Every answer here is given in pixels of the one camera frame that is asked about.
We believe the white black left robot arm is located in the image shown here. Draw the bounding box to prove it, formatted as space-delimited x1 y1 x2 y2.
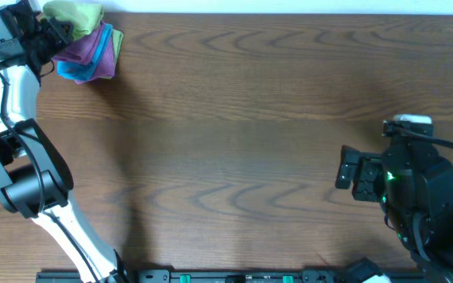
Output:
0 1 132 282

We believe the light green microfiber cloth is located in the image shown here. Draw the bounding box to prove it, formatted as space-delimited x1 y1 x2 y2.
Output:
42 1 104 41

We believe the bottom green folded cloth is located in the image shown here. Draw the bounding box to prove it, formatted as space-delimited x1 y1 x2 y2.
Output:
103 29 123 79

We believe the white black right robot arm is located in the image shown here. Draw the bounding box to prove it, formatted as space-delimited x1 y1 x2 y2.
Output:
335 117 453 282

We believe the blue folded cloth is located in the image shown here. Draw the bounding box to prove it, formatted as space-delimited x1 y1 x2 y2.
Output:
57 23 112 80

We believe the lower purple folded cloth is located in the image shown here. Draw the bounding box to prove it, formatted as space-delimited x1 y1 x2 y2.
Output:
75 38 116 84

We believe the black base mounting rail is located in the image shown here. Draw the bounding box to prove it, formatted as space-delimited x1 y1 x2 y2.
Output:
35 268 428 283

